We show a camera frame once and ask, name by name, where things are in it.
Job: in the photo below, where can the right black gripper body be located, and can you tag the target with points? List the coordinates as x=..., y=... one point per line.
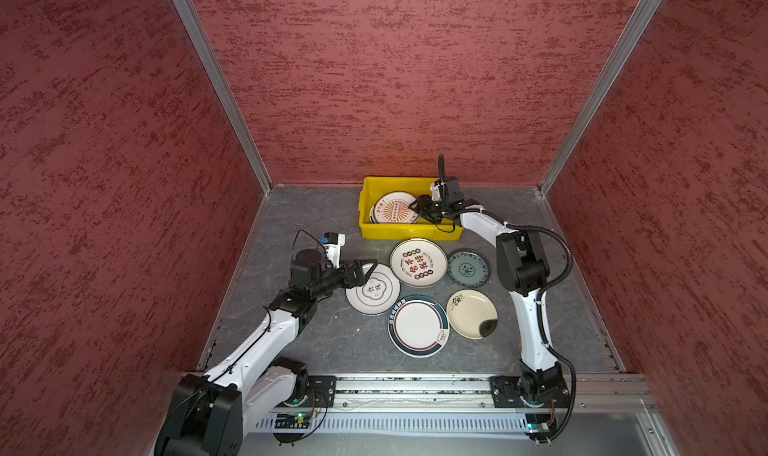
x=442, y=204

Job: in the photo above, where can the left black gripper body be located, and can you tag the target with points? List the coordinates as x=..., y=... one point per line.
x=331, y=279

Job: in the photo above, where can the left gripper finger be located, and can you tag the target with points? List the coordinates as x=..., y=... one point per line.
x=353, y=279
x=363, y=267

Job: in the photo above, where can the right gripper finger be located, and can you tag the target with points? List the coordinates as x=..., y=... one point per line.
x=422, y=202
x=427, y=212

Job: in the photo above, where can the white plate quatrefoil outline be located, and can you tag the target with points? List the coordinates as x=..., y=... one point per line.
x=378, y=294

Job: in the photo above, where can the white plate orange sunburst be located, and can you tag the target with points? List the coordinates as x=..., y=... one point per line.
x=394, y=208

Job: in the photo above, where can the white plate red characters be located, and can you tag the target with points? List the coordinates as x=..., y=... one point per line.
x=418, y=263

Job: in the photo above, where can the small teal patterned plate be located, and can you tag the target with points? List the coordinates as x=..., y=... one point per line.
x=468, y=268

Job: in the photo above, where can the large white plate green rim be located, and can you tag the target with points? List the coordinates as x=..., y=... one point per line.
x=418, y=326

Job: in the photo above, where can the cream plate dark brush mark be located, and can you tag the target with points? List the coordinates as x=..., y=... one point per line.
x=472, y=314

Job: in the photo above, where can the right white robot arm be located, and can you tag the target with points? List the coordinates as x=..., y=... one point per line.
x=522, y=269

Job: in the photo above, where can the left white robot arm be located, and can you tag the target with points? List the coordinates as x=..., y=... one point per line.
x=211, y=414

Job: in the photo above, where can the yellow plastic bin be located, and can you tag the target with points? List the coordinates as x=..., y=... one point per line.
x=374, y=188

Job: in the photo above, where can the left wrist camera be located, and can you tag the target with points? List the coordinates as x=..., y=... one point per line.
x=333, y=244

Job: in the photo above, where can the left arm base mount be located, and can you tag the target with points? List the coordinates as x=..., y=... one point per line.
x=316, y=391

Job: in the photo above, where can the aluminium mounting rail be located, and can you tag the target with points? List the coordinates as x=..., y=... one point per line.
x=461, y=405

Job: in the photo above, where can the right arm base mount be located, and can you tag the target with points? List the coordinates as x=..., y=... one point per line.
x=510, y=391

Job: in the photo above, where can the right aluminium corner post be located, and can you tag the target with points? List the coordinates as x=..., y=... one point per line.
x=634, y=29

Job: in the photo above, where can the aluminium corner post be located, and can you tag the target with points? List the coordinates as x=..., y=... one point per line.
x=206, y=54
x=634, y=29

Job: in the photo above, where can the left aluminium corner post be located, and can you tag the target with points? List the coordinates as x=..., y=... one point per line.
x=206, y=54

